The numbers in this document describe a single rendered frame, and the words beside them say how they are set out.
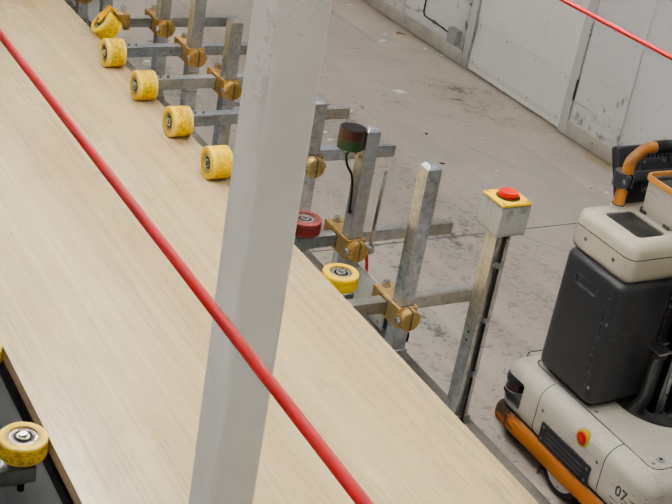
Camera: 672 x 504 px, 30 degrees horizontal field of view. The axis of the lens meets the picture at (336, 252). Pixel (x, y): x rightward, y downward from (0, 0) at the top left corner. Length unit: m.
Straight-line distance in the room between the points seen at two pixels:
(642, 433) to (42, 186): 1.76
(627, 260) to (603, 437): 0.50
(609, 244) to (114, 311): 1.50
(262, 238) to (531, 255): 4.01
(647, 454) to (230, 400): 2.44
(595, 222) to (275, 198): 2.45
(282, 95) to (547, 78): 5.51
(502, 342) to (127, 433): 2.45
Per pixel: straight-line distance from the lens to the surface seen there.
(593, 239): 3.48
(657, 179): 3.51
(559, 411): 3.64
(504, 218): 2.39
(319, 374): 2.34
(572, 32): 6.37
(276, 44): 1.01
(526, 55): 6.65
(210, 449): 1.21
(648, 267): 3.43
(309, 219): 2.90
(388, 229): 3.02
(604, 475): 3.53
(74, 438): 2.11
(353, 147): 2.79
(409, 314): 2.74
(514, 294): 4.73
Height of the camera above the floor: 2.16
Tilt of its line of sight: 27 degrees down
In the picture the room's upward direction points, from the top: 10 degrees clockwise
